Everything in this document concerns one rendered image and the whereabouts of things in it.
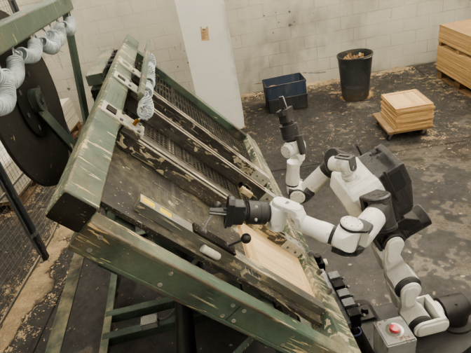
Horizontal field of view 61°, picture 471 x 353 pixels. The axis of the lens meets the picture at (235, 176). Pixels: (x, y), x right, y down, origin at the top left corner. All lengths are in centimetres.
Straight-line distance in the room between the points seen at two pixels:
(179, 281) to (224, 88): 451
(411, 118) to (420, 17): 277
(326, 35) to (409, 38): 136
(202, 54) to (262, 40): 167
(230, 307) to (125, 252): 39
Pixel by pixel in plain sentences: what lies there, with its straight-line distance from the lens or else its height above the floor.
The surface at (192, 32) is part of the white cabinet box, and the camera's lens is 540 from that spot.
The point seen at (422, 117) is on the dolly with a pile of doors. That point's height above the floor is 26.
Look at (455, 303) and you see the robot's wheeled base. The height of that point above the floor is 35.
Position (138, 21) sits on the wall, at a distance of 692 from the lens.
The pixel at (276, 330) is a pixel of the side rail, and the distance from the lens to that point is 147.
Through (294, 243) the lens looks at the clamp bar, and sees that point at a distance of 204.
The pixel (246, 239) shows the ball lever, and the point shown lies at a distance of 143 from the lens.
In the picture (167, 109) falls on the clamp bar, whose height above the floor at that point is 155.
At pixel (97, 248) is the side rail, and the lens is 116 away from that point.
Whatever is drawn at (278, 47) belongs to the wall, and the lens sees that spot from 691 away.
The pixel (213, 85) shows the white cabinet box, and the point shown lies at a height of 70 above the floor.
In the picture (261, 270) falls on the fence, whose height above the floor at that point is 120.
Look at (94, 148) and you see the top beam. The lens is 132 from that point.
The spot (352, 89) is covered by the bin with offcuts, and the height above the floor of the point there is 19.
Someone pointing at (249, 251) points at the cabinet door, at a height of 120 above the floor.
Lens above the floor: 233
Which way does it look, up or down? 30 degrees down
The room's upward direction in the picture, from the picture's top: 11 degrees counter-clockwise
